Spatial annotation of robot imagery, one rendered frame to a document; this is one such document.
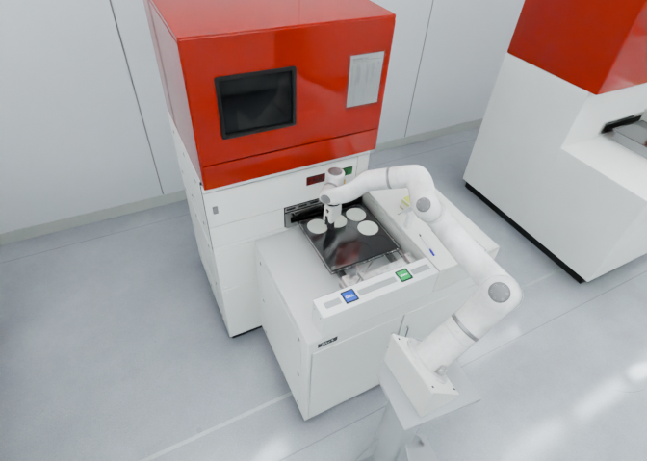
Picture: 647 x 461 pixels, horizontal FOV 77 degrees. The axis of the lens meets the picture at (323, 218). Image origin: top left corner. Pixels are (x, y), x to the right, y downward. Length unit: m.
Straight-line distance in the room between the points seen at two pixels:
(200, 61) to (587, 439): 2.61
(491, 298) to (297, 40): 1.08
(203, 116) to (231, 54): 0.24
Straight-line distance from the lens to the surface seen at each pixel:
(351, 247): 1.91
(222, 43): 1.46
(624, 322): 3.49
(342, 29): 1.62
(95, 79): 3.10
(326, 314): 1.59
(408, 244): 1.94
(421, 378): 1.47
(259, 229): 2.01
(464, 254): 1.53
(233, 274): 2.17
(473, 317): 1.50
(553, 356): 3.03
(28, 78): 3.11
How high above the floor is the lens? 2.27
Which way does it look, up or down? 42 degrees down
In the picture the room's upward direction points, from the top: 4 degrees clockwise
